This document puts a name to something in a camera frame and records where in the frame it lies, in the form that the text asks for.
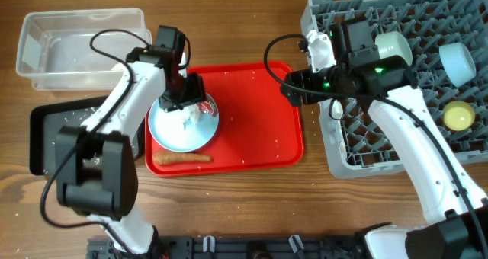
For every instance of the yellow cup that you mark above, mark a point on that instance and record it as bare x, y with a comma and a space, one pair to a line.
458, 115

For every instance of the light blue bowl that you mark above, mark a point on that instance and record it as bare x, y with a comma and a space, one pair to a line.
457, 63

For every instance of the light blue plate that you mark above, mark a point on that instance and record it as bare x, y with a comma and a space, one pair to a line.
167, 129

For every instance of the white plastic spoon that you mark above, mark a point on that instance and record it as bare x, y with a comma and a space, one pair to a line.
336, 114

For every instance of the red serving tray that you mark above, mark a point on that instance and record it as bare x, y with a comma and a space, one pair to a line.
258, 127

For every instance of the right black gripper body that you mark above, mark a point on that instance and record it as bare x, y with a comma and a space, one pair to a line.
325, 80

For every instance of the grey dishwasher rack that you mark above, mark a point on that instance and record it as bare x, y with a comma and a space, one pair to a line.
427, 25

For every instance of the carrot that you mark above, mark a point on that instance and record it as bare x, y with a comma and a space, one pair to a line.
173, 158

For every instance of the clear plastic bin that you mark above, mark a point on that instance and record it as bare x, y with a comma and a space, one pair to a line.
54, 49

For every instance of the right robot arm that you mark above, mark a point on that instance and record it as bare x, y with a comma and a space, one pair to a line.
348, 61

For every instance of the red strawberry cake wrapper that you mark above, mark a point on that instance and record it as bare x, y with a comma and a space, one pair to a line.
208, 107

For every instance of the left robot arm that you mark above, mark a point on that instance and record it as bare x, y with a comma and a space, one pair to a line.
95, 172

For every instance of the black tray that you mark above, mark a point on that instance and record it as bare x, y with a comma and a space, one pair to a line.
45, 123

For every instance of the green bowl with rice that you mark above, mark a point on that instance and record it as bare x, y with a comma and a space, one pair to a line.
394, 44

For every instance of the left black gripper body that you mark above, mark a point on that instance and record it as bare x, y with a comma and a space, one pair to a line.
187, 90

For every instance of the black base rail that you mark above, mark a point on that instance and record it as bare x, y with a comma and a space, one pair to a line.
295, 246

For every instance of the small white tissue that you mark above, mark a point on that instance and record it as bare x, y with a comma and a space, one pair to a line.
190, 115

